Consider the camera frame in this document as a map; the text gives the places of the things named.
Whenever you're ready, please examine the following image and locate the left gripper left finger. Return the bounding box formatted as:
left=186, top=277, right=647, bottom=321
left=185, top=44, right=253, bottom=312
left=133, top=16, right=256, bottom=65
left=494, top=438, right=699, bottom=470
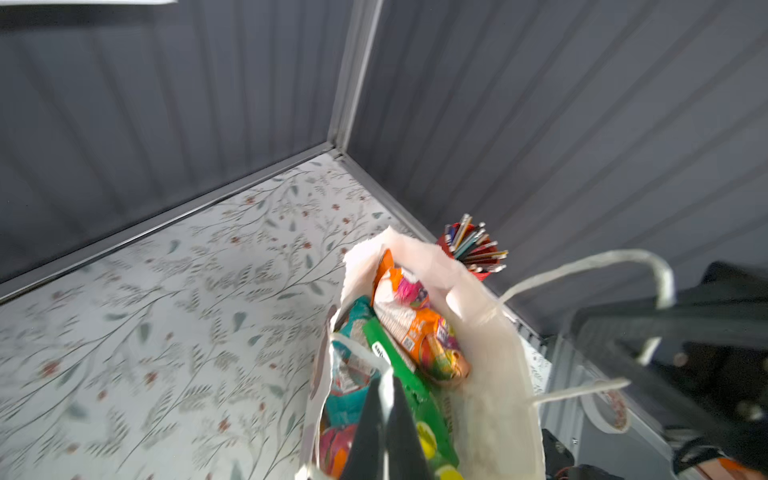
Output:
left=340, top=379, right=384, bottom=480

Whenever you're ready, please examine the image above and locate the red pencil cup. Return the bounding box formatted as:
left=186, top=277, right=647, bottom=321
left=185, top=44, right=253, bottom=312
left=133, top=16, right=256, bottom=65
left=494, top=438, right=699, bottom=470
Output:
left=437, top=213, right=508, bottom=281

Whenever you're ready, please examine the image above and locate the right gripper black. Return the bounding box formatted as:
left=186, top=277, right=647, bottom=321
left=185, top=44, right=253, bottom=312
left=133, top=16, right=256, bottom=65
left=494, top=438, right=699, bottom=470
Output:
left=569, top=261, right=767, bottom=473

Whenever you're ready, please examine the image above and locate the white paper gift bag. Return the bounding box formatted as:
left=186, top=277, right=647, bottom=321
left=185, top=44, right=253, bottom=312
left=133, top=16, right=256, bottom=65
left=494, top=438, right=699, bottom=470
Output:
left=293, top=226, right=678, bottom=480

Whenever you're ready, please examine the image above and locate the teal snack packet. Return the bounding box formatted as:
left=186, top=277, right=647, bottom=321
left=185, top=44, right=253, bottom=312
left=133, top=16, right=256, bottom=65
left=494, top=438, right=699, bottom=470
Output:
left=325, top=295, right=378, bottom=427

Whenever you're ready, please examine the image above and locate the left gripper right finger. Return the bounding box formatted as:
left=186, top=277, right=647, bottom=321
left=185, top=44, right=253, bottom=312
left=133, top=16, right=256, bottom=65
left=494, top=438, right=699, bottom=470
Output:
left=383, top=369, right=432, bottom=479

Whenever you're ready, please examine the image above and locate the dark green snack packet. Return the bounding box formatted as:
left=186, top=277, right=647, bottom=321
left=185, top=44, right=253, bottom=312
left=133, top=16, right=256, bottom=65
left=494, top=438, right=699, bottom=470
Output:
left=363, top=318, right=463, bottom=479

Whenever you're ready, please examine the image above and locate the orange Fox's packet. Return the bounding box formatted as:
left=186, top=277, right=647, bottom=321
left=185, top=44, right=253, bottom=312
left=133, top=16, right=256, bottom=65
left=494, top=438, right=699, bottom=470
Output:
left=319, top=424, right=358, bottom=479
left=373, top=249, right=471, bottom=384

